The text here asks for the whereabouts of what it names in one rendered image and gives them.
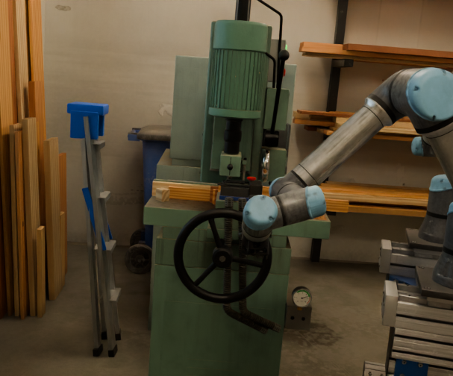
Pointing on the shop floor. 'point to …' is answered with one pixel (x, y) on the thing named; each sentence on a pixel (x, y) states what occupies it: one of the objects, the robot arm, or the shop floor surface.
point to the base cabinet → (213, 327)
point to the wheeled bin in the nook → (151, 139)
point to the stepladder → (97, 222)
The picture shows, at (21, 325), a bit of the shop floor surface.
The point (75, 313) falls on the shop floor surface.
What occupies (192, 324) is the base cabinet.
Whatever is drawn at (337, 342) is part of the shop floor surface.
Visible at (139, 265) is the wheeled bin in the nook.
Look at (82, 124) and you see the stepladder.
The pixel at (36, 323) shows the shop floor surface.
